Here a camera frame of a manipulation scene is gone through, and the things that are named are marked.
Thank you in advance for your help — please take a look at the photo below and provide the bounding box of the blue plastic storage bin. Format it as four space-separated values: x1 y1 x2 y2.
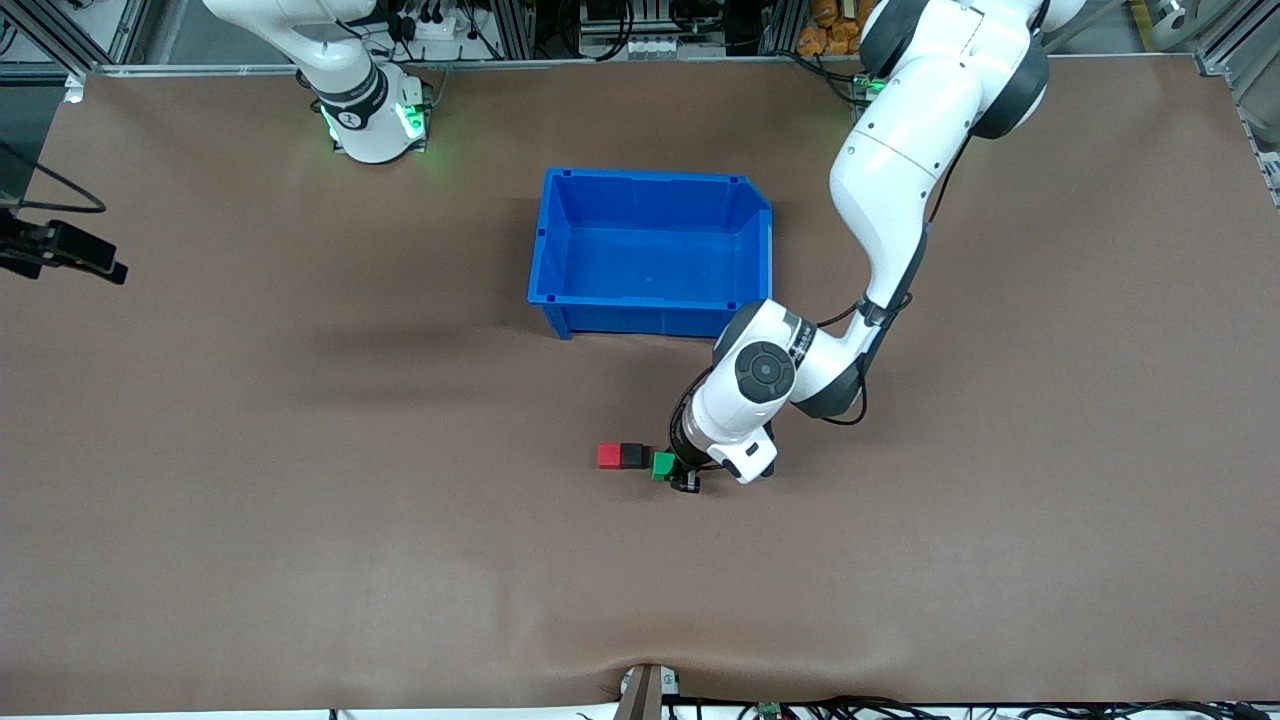
527 167 776 343

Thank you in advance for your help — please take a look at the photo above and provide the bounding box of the brown table mat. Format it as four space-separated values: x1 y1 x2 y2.
0 55 1280 716

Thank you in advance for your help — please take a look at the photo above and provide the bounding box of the white power strip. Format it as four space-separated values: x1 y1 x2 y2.
385 0 483 46

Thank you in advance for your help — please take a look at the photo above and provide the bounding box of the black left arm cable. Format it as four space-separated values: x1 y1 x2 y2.
812 295 913 428

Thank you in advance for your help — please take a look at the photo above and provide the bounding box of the aluminium frame profile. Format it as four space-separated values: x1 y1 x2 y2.
1195 0 1280 211
0 0 151 79

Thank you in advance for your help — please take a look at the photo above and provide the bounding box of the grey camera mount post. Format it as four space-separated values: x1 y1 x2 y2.
613 662 681 720

